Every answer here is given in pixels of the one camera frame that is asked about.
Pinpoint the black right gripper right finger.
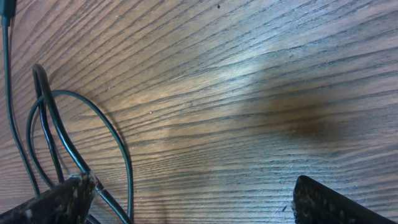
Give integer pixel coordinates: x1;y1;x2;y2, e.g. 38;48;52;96
292;175;395;224

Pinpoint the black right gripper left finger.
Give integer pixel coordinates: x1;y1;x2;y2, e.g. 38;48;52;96
1;172;97;224

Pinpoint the thin black USB cable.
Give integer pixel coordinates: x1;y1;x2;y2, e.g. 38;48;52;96
0;0;41;198

